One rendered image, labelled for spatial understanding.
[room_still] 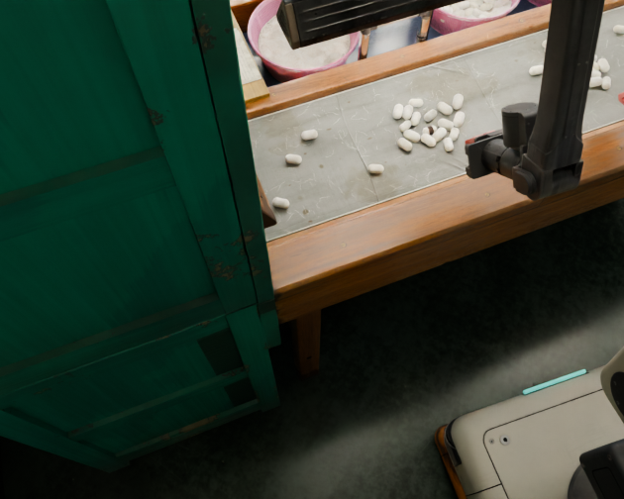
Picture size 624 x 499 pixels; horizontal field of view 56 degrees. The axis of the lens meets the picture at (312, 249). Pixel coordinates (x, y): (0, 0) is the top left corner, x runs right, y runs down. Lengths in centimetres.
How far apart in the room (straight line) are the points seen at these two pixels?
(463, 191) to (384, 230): 19
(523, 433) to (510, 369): 37
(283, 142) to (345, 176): 16
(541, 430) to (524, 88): 82
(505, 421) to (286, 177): 82
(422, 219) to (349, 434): 82
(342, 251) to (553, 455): 78
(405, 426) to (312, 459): 29
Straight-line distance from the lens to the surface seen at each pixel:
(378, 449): 180
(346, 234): 115
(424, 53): 145
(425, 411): 184
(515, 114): 99
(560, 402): 165
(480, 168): 110
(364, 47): 141
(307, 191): 122
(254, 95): 133
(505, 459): 158
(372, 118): 134
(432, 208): 120
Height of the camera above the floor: 178
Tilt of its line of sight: 64 degrees down
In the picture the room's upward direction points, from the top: straight up
